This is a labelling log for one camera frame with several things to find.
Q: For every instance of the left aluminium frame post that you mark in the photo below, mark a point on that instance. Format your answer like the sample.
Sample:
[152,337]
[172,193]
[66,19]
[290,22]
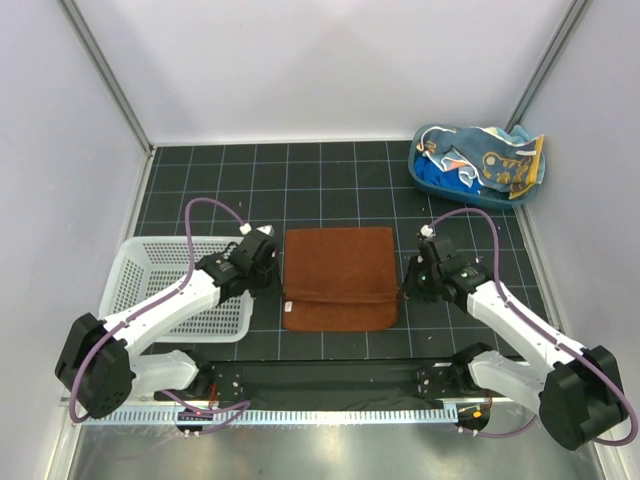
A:
[100,63]

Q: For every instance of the white perforated plastic basket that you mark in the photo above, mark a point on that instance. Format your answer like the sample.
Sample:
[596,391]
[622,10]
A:
[147,265]

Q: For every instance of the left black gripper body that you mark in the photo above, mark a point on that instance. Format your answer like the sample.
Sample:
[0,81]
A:
[265,278]

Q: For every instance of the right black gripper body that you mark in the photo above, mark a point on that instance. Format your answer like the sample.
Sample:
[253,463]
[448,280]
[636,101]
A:
[421,282]

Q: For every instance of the brown towel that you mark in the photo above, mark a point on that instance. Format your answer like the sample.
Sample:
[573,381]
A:
[340,280]

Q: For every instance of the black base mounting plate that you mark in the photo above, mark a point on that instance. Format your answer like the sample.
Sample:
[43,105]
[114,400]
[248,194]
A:
[331,385]

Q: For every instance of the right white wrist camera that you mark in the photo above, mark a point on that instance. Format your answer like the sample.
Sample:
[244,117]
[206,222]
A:
[427,232]

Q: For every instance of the slotted cable duct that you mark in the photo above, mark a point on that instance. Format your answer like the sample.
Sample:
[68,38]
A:
[173,414]

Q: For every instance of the bright blue cloth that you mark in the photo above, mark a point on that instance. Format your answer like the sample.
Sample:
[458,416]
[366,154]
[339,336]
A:
[429,173]

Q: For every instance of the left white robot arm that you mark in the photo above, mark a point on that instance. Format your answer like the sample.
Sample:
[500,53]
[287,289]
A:
[103,362]

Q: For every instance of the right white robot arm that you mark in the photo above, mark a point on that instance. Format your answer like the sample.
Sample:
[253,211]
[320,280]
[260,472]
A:
[574,391]

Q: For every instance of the blue plastic tub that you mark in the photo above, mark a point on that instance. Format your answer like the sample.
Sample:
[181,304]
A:
[470,197]

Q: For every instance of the right aluminium frame post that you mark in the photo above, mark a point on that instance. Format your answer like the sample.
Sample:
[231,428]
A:
[561,37]

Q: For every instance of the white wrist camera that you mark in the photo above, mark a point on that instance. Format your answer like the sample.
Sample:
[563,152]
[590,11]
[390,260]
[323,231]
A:
[246,228]
[427,232]

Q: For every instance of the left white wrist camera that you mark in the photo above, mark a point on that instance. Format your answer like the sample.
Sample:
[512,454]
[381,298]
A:
[246,228]

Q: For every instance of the aluminium frame post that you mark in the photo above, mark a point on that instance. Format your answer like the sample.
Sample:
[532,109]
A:
[100,63]
[561,37]

